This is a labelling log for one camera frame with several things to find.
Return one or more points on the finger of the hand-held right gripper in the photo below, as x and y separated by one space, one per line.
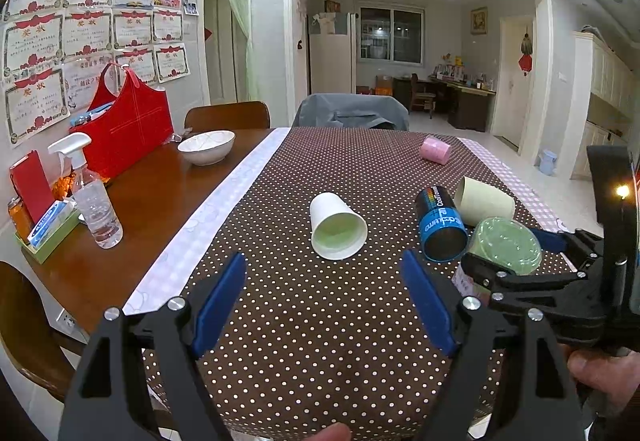
550 240
510 283

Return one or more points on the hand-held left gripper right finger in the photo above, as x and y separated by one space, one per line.
430 301

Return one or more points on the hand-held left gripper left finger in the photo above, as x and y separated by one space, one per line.
220 301

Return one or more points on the green plastic cup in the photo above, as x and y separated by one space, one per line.
505 246

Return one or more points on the white paper cup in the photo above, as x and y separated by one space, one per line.
336 228

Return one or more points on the beige paper cup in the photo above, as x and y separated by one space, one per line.
487 203

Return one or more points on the blue and black cup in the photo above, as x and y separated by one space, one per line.
442 228

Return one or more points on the pink paper cup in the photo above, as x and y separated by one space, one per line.
435 149

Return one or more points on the person's right hand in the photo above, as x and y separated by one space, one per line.
600 373

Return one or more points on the person's left hand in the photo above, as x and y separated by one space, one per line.
325 433

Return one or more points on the pink paper label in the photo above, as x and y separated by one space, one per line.
467 281

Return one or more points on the blue plastic bin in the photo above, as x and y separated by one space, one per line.
548 162

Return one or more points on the brown polka dot tablecloth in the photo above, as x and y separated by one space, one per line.
325 331

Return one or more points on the wooden dining table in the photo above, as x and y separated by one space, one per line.
150 191

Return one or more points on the white cabinets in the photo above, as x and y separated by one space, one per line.
602 96

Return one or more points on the white ceramic bowl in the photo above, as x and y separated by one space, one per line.
206 147

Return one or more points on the clear spray bottle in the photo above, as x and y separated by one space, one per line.
95 201

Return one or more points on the white door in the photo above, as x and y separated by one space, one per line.
515 81

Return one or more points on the dark wooden desk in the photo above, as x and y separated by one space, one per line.
465 101

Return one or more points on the green storage tray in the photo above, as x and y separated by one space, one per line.
47 243

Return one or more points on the wooden chair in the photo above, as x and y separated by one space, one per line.
227 115
30 331

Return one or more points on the blue tissue pack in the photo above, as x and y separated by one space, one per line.
50 221

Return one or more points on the red hanging ornament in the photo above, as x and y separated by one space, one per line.
525 51

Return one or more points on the dark desk chair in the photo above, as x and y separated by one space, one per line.
420 93

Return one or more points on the red felt bag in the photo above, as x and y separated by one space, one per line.
130 126

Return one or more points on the grey covered chair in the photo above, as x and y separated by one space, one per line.
350 111

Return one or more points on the orange packet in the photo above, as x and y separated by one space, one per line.
20 218

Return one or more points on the red paper box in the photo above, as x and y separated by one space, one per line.
31 193

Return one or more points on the window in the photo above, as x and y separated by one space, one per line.
392 33

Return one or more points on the white refrigerator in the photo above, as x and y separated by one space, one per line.
330 56

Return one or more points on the green lace curtain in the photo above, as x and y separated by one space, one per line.
235 16

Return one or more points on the wall power socket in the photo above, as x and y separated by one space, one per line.
66 320

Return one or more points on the small framed wall picture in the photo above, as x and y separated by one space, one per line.
479 20

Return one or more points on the wall of award certificates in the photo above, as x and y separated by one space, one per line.
85 36

